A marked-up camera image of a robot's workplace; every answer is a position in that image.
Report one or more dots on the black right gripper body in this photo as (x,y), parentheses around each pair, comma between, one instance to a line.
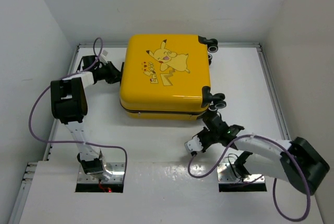
(207,138)

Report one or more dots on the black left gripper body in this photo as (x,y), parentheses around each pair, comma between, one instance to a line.
(102,72)

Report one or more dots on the yellow suitcase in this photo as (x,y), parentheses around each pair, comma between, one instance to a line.
(167,76)

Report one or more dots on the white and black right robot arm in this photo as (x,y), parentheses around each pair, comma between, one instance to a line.
(294,161)

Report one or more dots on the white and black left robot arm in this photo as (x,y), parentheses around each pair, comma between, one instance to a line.
(69,105)

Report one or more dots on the white front platform board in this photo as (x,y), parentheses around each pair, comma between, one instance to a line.
(153,193)

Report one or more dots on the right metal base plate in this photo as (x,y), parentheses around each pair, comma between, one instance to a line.
(226,175)

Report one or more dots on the metal base plate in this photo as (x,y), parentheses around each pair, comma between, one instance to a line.
(114,174)
(226,175)

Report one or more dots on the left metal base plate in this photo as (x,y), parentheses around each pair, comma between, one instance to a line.
(114,174)

